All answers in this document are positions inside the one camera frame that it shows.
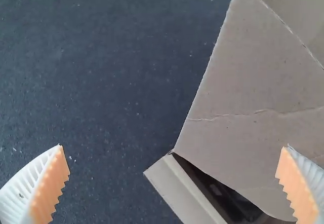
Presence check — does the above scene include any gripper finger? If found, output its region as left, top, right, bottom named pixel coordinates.
left=274, top=144, right=324, bottom=224
left=0, top=144, right=71, bottom=224

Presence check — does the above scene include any cardboard box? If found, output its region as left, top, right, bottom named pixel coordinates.
left=143, top=0, right=324, bottom=224

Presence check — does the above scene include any black mat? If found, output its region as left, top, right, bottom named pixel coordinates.
left=0, top=0, right=237, bottom=224

